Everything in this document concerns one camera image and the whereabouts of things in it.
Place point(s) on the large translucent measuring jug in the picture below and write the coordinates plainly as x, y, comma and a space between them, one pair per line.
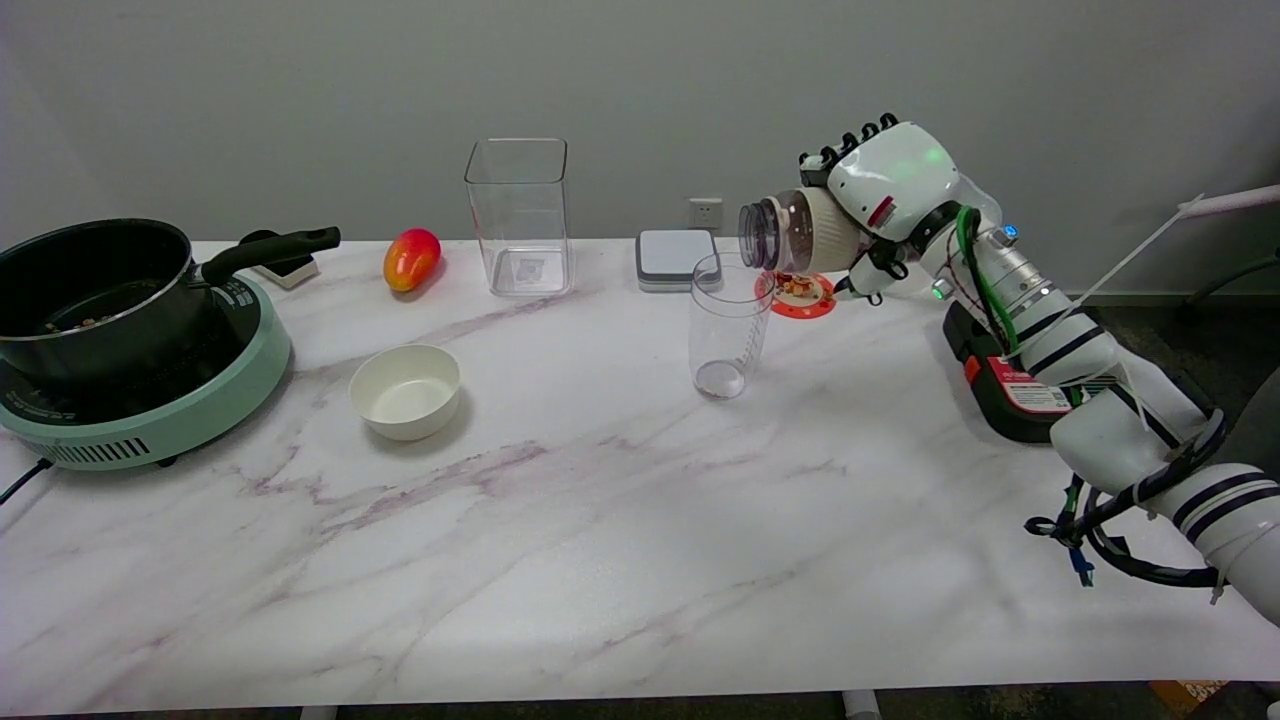
982, 200

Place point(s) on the white table leg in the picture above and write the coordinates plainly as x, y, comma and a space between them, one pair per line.
318, 713
860, 703

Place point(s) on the clear bottle with white sleeve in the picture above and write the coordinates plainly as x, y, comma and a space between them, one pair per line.
800, 230

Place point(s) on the white zip tie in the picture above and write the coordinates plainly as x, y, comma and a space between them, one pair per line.
1120, 270

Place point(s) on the white bowl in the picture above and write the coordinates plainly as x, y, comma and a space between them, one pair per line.
405, 392

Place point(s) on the grey fabric chair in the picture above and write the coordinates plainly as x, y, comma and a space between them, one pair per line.
1255, 415

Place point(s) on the black device with red label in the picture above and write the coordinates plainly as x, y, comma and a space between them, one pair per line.
1000, 415

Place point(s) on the red yellow mango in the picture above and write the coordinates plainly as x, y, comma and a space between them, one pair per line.
411, 259

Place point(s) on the black saucepan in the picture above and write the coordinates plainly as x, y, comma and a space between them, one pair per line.
90, 330

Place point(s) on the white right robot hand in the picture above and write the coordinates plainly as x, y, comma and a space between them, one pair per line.
890, 180

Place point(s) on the clear square container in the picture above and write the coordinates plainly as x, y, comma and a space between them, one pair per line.
520, 225

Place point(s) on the white grey kitchen scale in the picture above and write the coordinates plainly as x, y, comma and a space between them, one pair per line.
677, 258

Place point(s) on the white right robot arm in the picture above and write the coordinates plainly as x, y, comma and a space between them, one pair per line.
1110, 430

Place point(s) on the orange cardboard box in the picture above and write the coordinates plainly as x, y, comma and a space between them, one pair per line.
1185, 692

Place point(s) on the white wall socket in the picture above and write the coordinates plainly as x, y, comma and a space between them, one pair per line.
705, 213

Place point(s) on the red round coaster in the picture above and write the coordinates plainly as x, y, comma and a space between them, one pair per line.
805, 307

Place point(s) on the green induction cooker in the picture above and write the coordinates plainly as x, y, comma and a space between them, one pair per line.
200, 410

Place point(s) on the tall clear measuring cup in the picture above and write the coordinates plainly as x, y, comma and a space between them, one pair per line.
730, 330

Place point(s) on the white pipe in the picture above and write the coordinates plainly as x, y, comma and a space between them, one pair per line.
1235, 200

